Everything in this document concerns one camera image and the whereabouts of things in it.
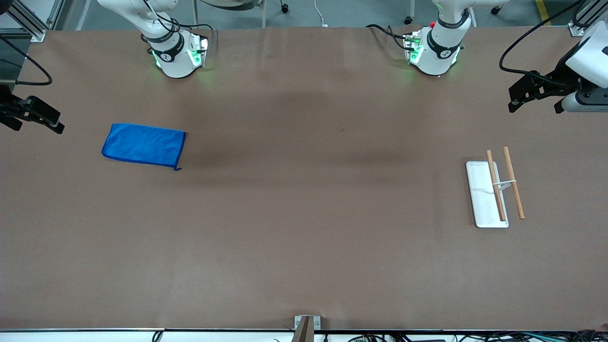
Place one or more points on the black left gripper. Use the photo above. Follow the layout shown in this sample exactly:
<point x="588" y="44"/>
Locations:
<point x="565" y="75"/>

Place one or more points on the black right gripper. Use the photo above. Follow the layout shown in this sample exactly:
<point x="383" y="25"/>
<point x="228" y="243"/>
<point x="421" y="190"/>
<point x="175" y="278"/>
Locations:
<point x="10" y="108"/>

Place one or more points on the blue microfibre towel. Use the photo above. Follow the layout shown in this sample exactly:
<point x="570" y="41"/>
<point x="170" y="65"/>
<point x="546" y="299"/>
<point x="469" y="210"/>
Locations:
<point x="142" y="145"/>

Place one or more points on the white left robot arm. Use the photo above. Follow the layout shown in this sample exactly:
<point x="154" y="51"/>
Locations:
<point x="439" y="54"/>

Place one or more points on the white towel rack base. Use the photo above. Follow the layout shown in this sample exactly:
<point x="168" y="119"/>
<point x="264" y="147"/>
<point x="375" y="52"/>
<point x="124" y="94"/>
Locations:
<point x="482" y="194"/>

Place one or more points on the wooden rack rod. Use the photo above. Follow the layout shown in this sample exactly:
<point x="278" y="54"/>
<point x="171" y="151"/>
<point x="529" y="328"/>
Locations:
<point x="514" y="185"/>
<point x="496" y="190"/>

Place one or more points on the grey office chair base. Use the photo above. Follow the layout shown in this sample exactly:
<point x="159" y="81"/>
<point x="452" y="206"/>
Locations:
<point x="228" y="5"/>

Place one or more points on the aluminium frame post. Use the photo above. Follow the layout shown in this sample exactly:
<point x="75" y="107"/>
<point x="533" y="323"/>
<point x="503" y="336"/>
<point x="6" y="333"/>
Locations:
<point x="584" y="19"/>
<point x="28" y="23"/>

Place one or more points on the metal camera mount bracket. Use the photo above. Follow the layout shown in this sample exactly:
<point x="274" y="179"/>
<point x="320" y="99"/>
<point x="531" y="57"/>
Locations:
<point x="306" y="330"/>

